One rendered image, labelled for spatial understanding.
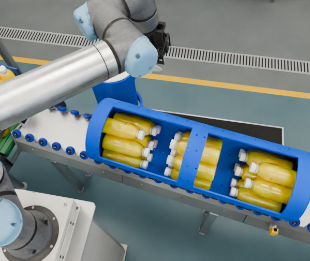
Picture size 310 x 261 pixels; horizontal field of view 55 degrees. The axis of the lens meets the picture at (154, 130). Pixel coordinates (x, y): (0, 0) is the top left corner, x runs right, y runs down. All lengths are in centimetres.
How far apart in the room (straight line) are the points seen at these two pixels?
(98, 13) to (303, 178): 88
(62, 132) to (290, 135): 188
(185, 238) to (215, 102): 120
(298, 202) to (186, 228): 124
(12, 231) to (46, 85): 47
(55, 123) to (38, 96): 108
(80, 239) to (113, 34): 77
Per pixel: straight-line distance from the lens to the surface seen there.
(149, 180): 141
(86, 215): 117
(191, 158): 113
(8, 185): 98
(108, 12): 67
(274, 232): 141
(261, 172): 121
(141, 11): 74
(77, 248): 116
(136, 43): 60
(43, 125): 165
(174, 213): 231
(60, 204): 110
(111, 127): 125
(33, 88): 56
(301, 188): 119
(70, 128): 159
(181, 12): 349
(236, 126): 247
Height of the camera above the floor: 226
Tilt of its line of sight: 62 degrees down
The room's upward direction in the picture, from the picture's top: 4 degrees counter-clockwise
